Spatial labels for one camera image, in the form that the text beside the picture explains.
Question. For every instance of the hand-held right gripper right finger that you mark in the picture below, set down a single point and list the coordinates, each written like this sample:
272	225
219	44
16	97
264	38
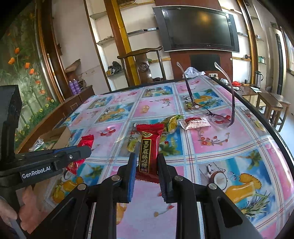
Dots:
164	181

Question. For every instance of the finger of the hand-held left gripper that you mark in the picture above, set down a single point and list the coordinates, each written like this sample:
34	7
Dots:
78	155
64	150

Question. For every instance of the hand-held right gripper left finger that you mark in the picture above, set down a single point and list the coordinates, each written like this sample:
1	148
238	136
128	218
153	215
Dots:
128	181

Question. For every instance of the cardboard box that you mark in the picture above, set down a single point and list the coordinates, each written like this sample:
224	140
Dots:
58	136

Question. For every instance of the green snack bag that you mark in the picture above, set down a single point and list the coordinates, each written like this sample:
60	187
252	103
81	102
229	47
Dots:
43	144

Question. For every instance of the person's left hand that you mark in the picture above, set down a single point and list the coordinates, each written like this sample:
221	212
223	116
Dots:
32	213

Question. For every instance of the low wooden cabinet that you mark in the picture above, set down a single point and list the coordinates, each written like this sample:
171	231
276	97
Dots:
57	108

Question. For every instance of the green and yellow candy packet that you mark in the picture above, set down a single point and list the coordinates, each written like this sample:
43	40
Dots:
172	123

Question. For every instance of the purple bottle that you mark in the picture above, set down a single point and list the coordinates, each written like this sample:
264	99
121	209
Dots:
72	87
77	85

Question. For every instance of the white and red candy packet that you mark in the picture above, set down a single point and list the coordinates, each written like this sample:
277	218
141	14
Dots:
196	123

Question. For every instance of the eyeglasses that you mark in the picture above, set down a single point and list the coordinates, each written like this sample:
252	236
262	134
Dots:
220	118

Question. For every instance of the dark bag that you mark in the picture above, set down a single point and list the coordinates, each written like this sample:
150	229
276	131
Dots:
114	67

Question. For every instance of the wooden chair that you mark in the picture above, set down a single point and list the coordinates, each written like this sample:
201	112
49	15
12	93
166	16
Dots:
143	67

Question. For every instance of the white plastic bag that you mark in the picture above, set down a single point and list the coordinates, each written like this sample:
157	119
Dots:
194	71

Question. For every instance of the power strip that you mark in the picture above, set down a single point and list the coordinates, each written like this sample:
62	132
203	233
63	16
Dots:
213	75

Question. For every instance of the wooden stool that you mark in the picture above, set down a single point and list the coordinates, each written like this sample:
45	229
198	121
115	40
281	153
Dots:
268	103
283	108

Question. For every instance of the metal thermos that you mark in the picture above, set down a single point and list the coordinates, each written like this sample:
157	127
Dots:
257	79

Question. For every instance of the black flat television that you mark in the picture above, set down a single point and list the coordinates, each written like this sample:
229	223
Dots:
197	27

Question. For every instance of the white standing air conditioner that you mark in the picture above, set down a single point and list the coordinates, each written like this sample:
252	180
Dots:
278	57

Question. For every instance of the floral wall panel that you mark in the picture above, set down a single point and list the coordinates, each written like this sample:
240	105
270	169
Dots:
25	69

